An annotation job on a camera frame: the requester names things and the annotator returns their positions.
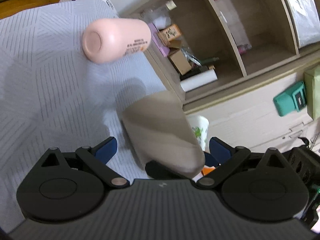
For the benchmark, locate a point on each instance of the grey patterned tablecloth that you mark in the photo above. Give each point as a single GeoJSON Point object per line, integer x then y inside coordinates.
{"type": "Point", "coordinates": [53, 96]}

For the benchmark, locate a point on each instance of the small cardboard box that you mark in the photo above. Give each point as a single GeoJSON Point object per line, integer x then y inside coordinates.
{"type": "Point", "coordinates": [180, 62]}

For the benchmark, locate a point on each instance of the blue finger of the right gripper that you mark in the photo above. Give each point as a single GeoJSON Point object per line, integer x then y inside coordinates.
{"type": "Point", "coordinates": [156, 170]}

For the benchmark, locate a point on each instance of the clear bottle beige cap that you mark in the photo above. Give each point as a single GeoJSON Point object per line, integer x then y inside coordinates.
{"type": "Point", "coordinates": [152, 13]}

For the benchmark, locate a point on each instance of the silver foil bag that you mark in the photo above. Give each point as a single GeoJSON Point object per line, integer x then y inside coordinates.
{"type": "Point", "coordinates": [305, 19]}

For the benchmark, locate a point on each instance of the wooden shelf unit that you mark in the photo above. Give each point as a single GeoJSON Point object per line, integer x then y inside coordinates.
{"type": "Point", "coordinates": [216, 28]}

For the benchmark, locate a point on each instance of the yellow printed box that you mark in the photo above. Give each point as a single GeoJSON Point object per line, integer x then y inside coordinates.
{"type": "Point", "coordinates": [169, 34]}

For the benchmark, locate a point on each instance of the pink small bottle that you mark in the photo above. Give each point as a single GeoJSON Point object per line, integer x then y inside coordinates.
{"type": "Point", "coordinates": [244, 48]}

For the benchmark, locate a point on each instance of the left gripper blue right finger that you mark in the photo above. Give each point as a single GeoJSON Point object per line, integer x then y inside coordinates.
{"type": "Point", "coordinates": [229, 159]}

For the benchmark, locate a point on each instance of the white paper cup green print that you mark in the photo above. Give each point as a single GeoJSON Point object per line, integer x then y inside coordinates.
{"type": "Point", "coordinates": [199, 125]}

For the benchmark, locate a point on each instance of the pink tumbler cup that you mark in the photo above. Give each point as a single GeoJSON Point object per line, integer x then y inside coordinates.
{"type": "Point", "coordinates": [109, 39]}

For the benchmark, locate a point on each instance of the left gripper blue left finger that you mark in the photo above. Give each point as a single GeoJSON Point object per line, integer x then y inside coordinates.
{"type": "Point", "coordinates": [96, 158]}

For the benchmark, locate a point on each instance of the white paper towel roll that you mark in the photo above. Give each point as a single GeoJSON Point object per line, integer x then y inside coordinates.
{"type": "Point", "coordinates": [198, 80]}

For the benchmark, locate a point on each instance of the beige metal tumbler cup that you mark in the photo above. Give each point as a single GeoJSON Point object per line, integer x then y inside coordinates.
{"type": "Point", "coordinates": [159, 131]}

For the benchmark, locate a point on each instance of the teal wall box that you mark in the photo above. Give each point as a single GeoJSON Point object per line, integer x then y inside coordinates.
{"type": "Point", "coordinates": [292, 99]}

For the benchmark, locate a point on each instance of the green box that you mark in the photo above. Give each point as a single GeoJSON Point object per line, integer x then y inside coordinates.
{"type": "Point", "coordinates": [312, 86]}

